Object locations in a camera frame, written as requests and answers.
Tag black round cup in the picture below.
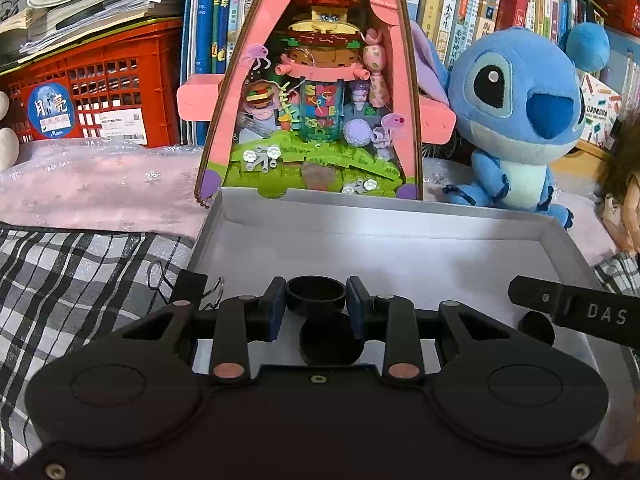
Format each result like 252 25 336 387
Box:
286 276 349 317

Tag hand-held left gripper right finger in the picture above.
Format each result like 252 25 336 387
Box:
346 275 518 385

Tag white cardboard box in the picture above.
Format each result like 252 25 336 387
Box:
187 187 602 377

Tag pink triangular brick display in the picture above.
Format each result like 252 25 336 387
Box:
176 0 457 210

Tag long-haired doll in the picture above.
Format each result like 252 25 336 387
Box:
597 115 640 257

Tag black white plaid blanket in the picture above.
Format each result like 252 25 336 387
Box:
0 220 640 467

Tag row of shelf books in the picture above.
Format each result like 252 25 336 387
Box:
182 0 640 147

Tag white printed carton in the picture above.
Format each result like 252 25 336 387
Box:
575 72 624 152

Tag red plastic crate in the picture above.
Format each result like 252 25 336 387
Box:
0 17 184 149

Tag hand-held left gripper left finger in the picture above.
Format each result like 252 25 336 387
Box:
120 276 287 385

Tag blue cat plush toy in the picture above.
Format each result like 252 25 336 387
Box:
0 91 21 172

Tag blue alien plush toy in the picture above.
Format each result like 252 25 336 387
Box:
410 20 612 229

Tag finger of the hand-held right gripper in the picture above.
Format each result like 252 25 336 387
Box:
507 275 576 324

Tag red plastic basket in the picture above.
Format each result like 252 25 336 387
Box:
592 0 640 37

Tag black binder clip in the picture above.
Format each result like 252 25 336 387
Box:
149 260 224 312

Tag black round cap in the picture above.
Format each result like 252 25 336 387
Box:
298 314 365 366
519 311 555 346

